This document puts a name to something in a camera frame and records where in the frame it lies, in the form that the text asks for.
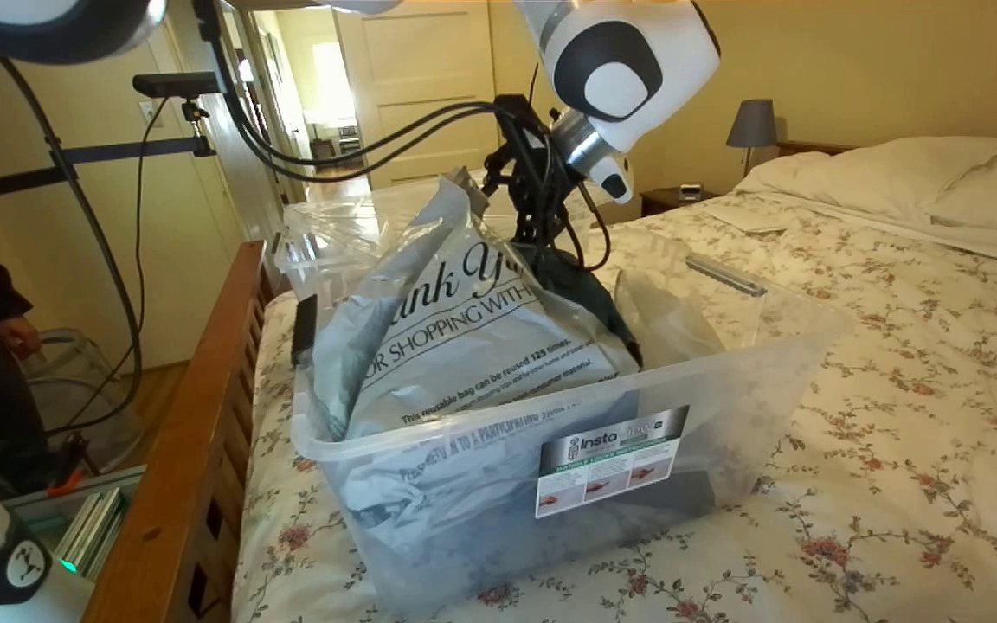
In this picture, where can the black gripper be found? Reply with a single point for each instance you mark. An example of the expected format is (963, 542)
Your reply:
(536, 173)

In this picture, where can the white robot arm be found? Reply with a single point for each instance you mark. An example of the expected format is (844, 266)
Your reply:
(622, 66)

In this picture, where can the dark teal fabric item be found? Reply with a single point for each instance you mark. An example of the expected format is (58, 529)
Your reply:
(569, 278)

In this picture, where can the dark wooden nightstand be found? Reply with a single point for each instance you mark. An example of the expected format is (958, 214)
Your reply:
(669, 197)

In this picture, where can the white panel door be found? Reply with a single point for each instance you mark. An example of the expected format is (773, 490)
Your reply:
(431, 54)

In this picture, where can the grey plastic mailer bag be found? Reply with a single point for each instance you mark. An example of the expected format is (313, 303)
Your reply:
(452, 319)

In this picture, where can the grey bedside lamp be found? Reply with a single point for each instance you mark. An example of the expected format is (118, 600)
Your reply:
(754, 129)

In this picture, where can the grey remote control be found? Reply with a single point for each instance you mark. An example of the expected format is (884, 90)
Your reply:
(726, 273)

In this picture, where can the clear plastic storage bin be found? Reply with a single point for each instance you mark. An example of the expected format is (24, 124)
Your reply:
(464, 503)

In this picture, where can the white pillow near lamp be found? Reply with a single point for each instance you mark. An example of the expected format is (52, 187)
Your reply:
(896, 180)

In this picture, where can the floral bed duvet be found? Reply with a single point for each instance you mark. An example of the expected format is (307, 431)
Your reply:
(881, 499)

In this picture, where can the wooden bed footboard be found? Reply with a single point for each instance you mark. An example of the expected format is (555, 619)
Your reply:
(174, 554)

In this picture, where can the black camera on stand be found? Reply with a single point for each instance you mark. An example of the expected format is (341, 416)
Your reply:
(174, 83)

